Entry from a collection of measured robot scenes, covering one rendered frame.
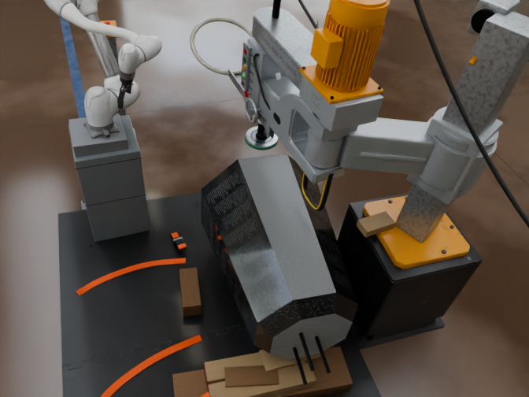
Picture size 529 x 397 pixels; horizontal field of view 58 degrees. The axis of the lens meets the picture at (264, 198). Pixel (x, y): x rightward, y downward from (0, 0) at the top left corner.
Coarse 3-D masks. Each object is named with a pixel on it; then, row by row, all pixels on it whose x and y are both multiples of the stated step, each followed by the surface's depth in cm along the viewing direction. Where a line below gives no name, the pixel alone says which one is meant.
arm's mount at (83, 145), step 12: (72, 120) 308; (84, 120) 310; (120, 120) 313; (72, 132) 298; (84, 132) 299; (120, 132) 302; (72, 144) 289; (84, 144) 290; (96, 144) 292; (108, 144) 295; (120, 144) 298
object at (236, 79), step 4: (232, 76) 316; (236, 76) 322; (240, 76) 323; (232, 80) 318; (236, 80) 312; (240, 80) 320; (236, 84) 313; (240, 84) 309; (240, 88) 309; (240, 92) 311; (260, 120) 293; (264, 120) 287; (264, 124) 288; (264, 132) 282; (272, 132) 281; (272, 136) 283
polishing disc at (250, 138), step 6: (246, 132) 314; (252, 132) 314; (246, 138) 310; (252, 138) 310; (270, 138) 312; (276, 138) 313; (252, 144) 306; (258, 144) 306; (264, 144) 307; (270, 144) 308
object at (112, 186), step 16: (128, 128) 317; (128, 144) 306; (80, 160) 292; (96, 160) 296; (112, 160) 300; (128, 160) 305; (80, 176) 300; (96, 176) 305; (112, 176) 310; (128, 176) 315; (96, 192) 314; (112, 192) 319; (128, 192) 324; (144, 192) 330; (96, 208) 324; (112, 208) 329; (128, 208) 335; (144, 208) 341; (96, 224) 335; (112, 224) 341; (128, 224) 347; (144, 224) 353; (96, 240) 346
